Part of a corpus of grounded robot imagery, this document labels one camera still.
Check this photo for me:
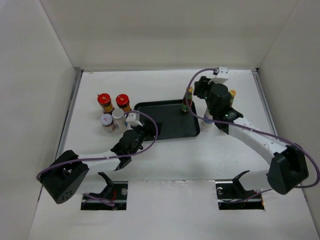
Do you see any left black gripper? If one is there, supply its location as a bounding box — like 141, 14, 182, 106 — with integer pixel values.
129, 119, 162, 157

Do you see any yellow cap sauce bottle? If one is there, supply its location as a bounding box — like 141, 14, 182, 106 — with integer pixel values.
181, 86, 193, 113
229, 89, 237, 107

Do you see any silver lid white jar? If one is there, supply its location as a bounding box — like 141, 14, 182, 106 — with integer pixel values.
112, 108, 128, 132

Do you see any white jar red label lid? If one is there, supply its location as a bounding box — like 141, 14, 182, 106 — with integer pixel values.
100, 113, 116, 133

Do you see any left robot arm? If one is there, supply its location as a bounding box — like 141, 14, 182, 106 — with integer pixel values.
36, 121, 159, 204

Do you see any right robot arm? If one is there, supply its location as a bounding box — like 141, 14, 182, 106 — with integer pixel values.
193, 76, 309, 198

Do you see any right white jar red label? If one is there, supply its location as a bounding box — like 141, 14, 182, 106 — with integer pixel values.
201, 108, 214, 130

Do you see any black plastic tray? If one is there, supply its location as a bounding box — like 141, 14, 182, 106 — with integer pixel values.
134, 99, 201, 141

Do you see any red lid jar far left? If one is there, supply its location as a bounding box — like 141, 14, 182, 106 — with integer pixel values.
97, 93, 115, 114

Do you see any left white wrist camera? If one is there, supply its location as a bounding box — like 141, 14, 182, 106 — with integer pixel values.
126, 112, 143, 127

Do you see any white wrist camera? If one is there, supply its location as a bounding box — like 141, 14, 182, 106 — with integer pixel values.
208, 66, 229, 84
126, 112, 143, 127

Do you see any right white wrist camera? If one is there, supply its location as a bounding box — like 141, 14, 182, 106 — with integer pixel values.
208, 66, 229, 84

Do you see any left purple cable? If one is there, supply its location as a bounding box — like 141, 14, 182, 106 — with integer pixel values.
36, 110, 159, 207

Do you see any purple cable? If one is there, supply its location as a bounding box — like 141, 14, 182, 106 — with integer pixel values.
36, 110, 159, 207
187, 68, 320, 188

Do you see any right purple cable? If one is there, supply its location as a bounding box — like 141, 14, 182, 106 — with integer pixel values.
187, 68, 320, 188

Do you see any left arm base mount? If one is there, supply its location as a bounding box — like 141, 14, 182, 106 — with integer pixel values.
80, 172, 129, 211

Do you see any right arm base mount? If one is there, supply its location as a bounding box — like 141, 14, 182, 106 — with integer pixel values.
215, 170, 265, 211

